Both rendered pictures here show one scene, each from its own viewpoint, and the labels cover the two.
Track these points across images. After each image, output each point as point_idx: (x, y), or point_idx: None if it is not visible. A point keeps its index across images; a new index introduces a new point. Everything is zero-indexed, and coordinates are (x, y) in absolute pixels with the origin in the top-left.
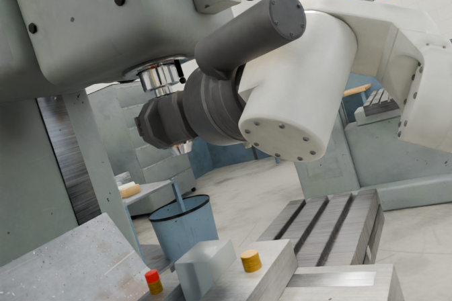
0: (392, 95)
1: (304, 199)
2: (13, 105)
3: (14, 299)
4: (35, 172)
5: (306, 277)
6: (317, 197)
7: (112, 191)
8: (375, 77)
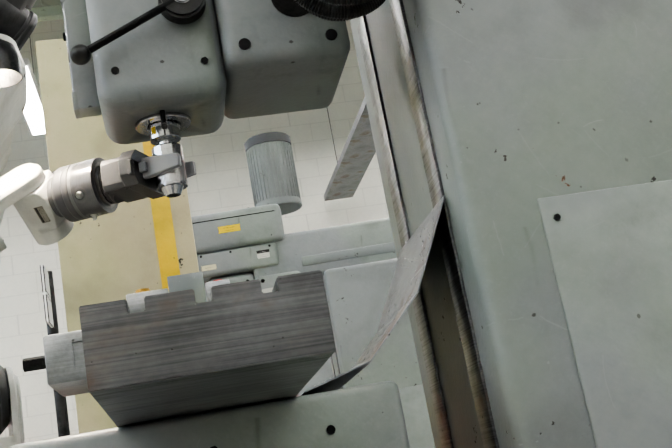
0: (0, 223)
1: (276, 279)
2: (395, 60)
3: (400, 270)
4: (411, 137)
5: None
6: (237, 283)
7: (448, 162)
8: (4, 209)
